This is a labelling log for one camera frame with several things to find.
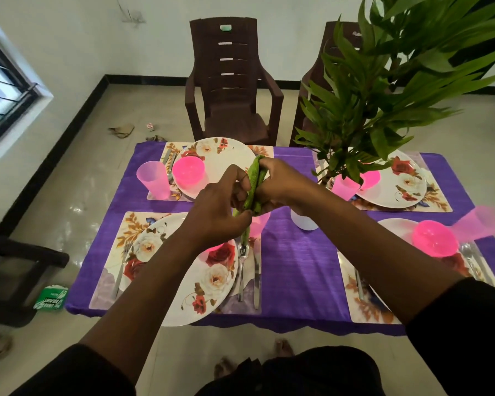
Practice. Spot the person's left hand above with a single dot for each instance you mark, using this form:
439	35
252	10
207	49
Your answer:
214	214

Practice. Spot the person's left foot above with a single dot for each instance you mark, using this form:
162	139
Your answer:
224	367

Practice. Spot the green packet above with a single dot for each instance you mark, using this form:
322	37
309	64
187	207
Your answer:
50	298

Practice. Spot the steel spoon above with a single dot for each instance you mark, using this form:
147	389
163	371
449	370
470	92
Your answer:
466	253
241	268

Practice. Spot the brown plastic armchair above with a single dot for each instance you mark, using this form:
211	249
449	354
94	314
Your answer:
313	78
231	119

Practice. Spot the person's right foot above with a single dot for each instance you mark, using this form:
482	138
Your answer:
284	348

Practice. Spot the light pink plastic cup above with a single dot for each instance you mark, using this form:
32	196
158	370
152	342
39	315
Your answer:
259	224
344	188
478	222

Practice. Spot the person's right forearm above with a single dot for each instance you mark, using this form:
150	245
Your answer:
379	259

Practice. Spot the tan paper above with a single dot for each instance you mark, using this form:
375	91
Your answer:
121	130

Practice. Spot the steel fork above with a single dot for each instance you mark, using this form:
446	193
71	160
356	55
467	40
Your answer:
119	276
359	284

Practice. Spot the purple tablecloth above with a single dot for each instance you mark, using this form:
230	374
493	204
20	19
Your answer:
297	263

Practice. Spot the purple printed paper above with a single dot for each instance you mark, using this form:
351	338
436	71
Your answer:
156	138

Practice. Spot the person's foot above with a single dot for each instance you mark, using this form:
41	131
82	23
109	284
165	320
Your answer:
224	367
284	348

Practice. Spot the white rose print plate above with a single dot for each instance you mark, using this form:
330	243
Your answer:
198	292
400	230
396	189
227	156

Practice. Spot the person's right hand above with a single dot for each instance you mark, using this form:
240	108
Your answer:
284	185

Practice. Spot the floral print placemat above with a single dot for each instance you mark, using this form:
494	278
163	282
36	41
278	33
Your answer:
264	151
437	197
103	284
354	309

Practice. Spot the green plant in white pot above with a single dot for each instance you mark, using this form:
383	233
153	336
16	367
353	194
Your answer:
305	222

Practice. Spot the black barred window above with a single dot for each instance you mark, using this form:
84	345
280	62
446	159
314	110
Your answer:
0	90

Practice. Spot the small red white carton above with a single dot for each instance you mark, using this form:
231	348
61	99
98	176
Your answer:
150	126

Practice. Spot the person's black shirt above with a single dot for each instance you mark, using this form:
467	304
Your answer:
293	375

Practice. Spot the green ribbed mat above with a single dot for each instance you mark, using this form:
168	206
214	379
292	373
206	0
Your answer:
253	181

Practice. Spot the black plastic stool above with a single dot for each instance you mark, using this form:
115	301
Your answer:
20	259

